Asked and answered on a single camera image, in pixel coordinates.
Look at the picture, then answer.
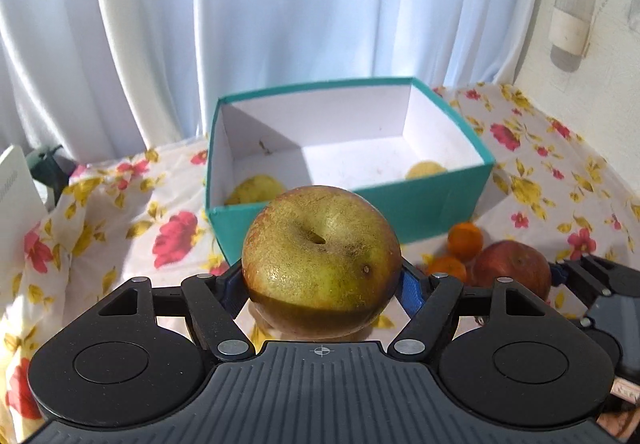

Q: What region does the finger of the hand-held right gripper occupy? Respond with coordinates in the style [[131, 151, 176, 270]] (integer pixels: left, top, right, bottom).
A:
[[549, 254, 640, 299]]

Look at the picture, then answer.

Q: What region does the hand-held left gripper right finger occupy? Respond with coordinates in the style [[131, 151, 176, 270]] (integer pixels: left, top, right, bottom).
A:
[[387, 258, 551, 360]]

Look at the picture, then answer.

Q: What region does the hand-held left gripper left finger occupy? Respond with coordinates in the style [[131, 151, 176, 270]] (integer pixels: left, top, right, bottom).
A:
[[95, 260, 255, 361]]

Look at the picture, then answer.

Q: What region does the orange tangerine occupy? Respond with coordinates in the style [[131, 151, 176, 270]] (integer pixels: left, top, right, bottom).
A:
[[446, 222, 485, 261], [425, 255, 468, 284]]

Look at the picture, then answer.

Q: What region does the red apple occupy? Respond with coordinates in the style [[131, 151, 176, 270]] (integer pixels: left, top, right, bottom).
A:
[[472, 240, 553, 302]]

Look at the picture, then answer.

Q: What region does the teal cardboard box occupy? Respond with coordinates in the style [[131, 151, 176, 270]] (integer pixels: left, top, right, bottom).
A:
[[204, 76, 496, 265]]

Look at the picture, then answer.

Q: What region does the green-brown apple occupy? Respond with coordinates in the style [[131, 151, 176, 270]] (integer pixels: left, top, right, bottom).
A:
[[241, 185, 403, 341]]

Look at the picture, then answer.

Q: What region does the large yellow-green pear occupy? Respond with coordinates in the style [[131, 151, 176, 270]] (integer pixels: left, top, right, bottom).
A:
[[225, 174, 287, 206]]

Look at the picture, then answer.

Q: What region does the floral tablecloth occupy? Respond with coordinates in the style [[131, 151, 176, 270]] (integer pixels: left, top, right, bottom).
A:
[[0, 81, 640, 444]]

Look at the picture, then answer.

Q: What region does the small yellow pear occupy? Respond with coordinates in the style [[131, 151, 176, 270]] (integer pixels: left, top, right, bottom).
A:
[[406, 161, 448, 181]]

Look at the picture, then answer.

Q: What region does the dark green container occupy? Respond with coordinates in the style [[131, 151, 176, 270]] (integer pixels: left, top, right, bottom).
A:
[[25, 144, 78, 205]]

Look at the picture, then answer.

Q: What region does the white perforated device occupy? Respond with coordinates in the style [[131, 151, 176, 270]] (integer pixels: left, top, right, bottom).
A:
[[0, 145, 51, 245]]

